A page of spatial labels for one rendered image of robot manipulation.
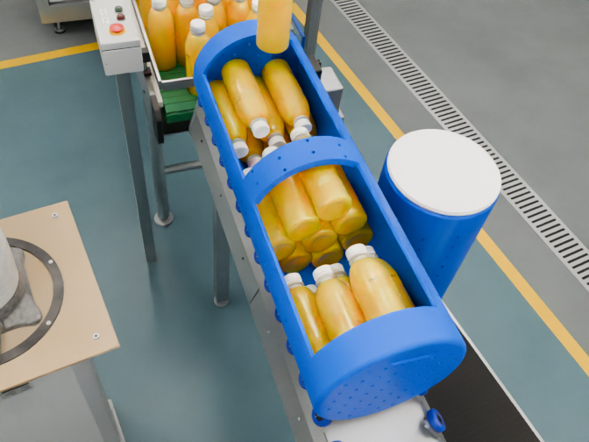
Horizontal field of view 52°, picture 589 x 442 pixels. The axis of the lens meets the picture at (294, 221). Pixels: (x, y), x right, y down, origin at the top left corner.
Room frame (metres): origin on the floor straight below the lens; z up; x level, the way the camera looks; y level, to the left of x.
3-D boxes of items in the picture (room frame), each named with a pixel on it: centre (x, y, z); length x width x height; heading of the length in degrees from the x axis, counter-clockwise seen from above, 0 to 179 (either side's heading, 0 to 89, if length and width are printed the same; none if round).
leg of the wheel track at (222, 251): (1.19, 0.23, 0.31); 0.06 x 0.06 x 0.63; 26
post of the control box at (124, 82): (1.33, 0.55, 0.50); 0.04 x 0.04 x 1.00; 26
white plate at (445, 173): (1.05, -0.34, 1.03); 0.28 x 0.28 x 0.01
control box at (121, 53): (1.33, 0.55, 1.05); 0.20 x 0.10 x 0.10; 26
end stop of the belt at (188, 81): (1.35, 0.23, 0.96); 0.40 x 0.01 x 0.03; 116
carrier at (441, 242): (1.05, -0.34, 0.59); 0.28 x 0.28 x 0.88
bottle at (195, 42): (1.35, 0.33, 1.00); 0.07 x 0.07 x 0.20
